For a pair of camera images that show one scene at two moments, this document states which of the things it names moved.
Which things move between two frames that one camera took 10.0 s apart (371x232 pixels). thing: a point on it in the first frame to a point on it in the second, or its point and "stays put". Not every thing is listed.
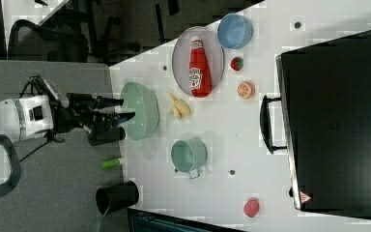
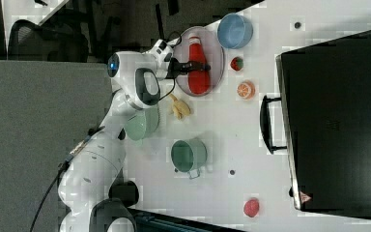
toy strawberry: [236, 63] stays put
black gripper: [74, 113] to [175, 68]
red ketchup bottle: [200, 76] stays put
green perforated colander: [141, 101] stays put
